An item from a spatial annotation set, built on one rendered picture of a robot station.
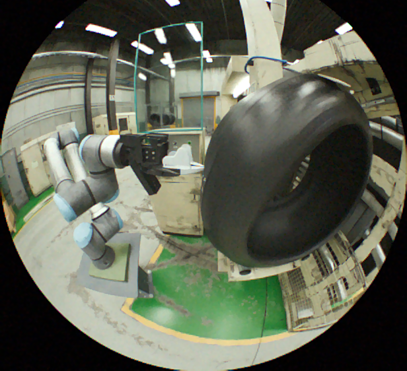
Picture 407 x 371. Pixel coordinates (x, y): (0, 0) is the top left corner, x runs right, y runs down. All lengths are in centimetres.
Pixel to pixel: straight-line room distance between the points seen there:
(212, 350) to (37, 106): 864
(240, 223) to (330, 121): 20
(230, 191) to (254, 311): 135
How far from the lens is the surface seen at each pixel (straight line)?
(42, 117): 780
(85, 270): 109
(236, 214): 19
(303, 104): 18
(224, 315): 137
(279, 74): 63
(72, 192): 41
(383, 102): 63
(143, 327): 148
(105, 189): 42
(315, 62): 69
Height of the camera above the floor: 136
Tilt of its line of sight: 24 degrees down
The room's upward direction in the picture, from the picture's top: straight up
